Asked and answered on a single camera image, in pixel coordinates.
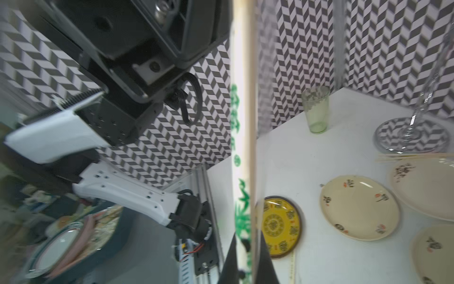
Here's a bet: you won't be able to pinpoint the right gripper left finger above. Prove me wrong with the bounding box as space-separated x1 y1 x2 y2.
218 234 239 284

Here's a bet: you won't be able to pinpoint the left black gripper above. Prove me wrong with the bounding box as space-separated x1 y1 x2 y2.
21 1 232 103

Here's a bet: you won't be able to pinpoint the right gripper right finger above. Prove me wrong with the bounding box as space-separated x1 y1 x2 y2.
256 234 279 284

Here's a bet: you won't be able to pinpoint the chopsticks panda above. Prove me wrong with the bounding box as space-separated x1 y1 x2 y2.
230 1 260 284
376 153 454 162

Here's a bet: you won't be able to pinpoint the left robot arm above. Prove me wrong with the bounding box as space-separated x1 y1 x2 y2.
1 1 232 243

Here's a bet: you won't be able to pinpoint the wrapped chopsticks green label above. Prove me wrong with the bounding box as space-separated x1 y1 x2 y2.
289 250 296 284

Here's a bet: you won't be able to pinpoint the yellow green patterned plate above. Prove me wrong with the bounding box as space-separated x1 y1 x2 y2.
262 196 303 259

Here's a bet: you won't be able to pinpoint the cream plate front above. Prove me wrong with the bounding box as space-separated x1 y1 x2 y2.
319 175 400 241

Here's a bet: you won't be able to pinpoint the dishes beside the table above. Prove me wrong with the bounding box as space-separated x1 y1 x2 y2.
22 205 137 284

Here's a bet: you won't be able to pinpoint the cream plate right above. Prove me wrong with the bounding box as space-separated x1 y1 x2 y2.
410 224 454 284

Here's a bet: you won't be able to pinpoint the green transparent plastic cup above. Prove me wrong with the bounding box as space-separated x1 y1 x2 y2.
301 86 331 134

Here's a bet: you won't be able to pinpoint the cream plate with black spot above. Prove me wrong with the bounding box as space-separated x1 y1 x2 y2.
390 158 454 222

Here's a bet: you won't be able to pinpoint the metal glass holder stand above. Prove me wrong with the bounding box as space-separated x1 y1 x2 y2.
373 21 454 156

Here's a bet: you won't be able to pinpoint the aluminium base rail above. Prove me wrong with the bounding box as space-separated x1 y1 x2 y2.
175 164 223 284

